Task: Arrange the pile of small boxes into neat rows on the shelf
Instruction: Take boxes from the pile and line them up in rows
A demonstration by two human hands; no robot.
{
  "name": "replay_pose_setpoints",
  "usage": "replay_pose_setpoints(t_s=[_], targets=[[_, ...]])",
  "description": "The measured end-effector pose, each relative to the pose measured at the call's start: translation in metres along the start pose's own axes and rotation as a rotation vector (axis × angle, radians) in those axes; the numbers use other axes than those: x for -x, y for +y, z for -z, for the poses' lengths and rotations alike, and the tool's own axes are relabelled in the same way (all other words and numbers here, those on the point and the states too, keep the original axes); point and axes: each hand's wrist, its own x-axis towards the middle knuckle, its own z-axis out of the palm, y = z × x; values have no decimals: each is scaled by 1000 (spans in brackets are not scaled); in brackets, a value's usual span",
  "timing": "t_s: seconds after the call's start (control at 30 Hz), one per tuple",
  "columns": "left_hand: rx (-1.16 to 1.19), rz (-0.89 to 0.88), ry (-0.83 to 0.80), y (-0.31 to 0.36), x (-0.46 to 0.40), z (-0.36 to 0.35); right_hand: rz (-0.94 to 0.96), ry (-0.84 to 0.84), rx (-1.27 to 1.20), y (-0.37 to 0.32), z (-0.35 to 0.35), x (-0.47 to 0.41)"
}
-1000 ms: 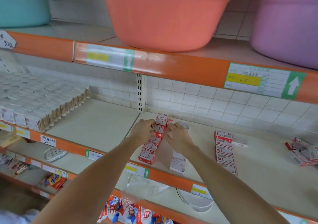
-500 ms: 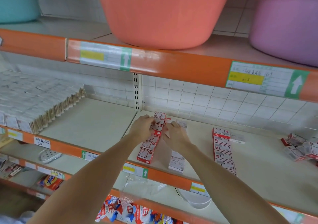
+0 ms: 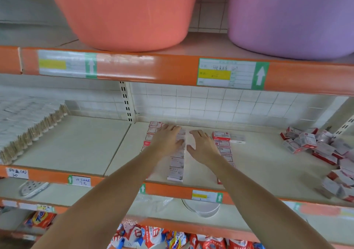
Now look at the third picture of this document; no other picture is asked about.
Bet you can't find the person's left hand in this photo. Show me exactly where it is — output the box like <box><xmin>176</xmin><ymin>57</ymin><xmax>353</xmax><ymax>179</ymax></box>
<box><xmin>146</xmin><ymin>124</ymin><xmax>185</xmax><ymax>159</ymax></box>

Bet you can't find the person's right hand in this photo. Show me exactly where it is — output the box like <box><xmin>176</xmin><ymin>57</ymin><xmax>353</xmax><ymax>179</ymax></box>
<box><xmin>186</xmin><ymin>130</ymin><xmax>222</xmax><ymax>166</ymax></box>

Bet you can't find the white shelf with orange edges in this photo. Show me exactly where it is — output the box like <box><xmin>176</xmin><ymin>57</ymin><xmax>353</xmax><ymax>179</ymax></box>
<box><xmin>0</xmin><ymin>30</ymin><xmax>354</xmax><ymax>249</ymax></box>

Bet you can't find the pile of red white boxes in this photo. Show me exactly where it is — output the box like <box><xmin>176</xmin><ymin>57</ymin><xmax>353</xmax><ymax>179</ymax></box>
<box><xmin>279</xmin><ymin>126</ymin><xmax>354</xmax><ymax>203</ymax></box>

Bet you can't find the person's right forearm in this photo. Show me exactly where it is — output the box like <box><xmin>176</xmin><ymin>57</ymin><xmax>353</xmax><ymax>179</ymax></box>
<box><xmin>204</xmin><ymin>156</ymin><xmax>335</xmax><ymax>249</ymax></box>

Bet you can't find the person's left forearm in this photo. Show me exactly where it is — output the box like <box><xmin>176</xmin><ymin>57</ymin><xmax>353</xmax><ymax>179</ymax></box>
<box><xmin>33</xmin><ymin>149</ymin><xmax>164</xmax><ymax>249</ymax></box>

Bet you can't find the white perforated shelf upright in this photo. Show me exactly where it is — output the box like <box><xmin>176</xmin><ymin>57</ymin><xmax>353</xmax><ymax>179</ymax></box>
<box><xmin>119</xmin><ymin>81</ymin><xmax>136</xmax><ymax>123</ymax></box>
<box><xmin>334</xmin><ymin>115</ymin><xmax>354</xmax><ymax>136</ymax></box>

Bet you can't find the clear plastic bag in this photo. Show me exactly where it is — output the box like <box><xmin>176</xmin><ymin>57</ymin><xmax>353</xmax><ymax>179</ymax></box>
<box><xmin>133</xmin><ymin>193</ymin><xmax>175</xmax><ymax>214</ymax></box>

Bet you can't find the large label with green arrow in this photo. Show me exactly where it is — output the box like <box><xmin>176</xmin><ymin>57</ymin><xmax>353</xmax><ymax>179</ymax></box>
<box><xmin>38</xmin><ymin>50</ymin><xmax>98</xmax><ymax>80</ymax></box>
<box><xmin>197</xmin><ymin>58</ymin><xmax>270</xmax><ymax>90</ymax></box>

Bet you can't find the pile of small colourful packets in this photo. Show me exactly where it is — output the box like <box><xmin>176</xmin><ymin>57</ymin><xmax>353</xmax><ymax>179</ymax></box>
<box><xmin>22</xmin><ymin>210</ymin><xmax>255</xmax><ymax>249</ymax></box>

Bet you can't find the orange plastic basin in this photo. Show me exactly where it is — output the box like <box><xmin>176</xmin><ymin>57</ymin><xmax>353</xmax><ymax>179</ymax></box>
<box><xmin>41</xmin><ymin>0</ymin><xmax>204</xmax><ymax>52</ymax></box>

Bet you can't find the row of beige bundles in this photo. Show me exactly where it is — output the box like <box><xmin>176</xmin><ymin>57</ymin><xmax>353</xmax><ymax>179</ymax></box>
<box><xmin>0</xmin><ymin>99</ymin><xmax>70</xmax><ymax>165</ymax></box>

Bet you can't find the white handwritten label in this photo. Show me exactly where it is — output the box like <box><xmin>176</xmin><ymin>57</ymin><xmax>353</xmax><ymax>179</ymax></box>
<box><xmin>7</xmin><ymin>168</ymin><xmax>30</xmax><ymax>180</ymax></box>

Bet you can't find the purple plastic basin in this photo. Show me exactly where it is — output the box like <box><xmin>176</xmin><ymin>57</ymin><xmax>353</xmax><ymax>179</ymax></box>
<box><xmin>227</xmin><ymin>0</ymin><xmax>354</xmax><ymax>60</ymax></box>

